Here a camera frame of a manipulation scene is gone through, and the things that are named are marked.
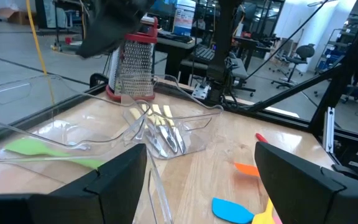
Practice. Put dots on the red silicone spatula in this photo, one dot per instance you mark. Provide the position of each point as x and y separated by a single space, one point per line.
260 137

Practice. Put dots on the yellow silicone spatula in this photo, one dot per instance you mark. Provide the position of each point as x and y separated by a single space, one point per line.
264 216

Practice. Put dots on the black office chair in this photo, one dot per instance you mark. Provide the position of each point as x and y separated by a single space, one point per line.
297 59

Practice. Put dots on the orange silicone spatula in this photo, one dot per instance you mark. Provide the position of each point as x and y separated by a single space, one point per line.
247 169

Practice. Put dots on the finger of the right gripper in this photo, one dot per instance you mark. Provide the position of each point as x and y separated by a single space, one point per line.
101 42

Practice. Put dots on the grey side desk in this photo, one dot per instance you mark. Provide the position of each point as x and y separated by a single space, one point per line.
176 46

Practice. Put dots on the red steel box grater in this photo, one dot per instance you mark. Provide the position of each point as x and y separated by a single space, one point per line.
137 62

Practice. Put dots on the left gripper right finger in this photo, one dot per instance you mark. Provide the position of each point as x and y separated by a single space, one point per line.
322 205

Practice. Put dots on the brown cardboard box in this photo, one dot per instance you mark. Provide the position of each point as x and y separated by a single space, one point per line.
17 16

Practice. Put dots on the grey office chair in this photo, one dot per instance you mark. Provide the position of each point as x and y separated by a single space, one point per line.
241 73

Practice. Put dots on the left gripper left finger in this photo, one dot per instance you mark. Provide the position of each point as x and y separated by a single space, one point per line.
73 208

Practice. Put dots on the silver aluminium bracket bar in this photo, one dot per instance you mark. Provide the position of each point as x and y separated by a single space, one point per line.
328 130

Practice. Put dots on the clear plastic bin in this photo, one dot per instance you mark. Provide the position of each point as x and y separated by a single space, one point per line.
197 130
160 199
73 130

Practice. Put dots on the black computer monitor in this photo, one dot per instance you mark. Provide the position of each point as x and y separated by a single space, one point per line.
185 18

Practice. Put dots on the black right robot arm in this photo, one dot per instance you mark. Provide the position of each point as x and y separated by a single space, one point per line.
225 31

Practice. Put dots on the backlit black keyboard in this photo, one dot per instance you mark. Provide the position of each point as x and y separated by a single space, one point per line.
204 53

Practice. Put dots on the blue silicone spatula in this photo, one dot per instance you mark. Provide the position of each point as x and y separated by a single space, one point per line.
228 211

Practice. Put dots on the green silicone spatula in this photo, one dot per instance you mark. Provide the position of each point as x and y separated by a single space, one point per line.
33 146

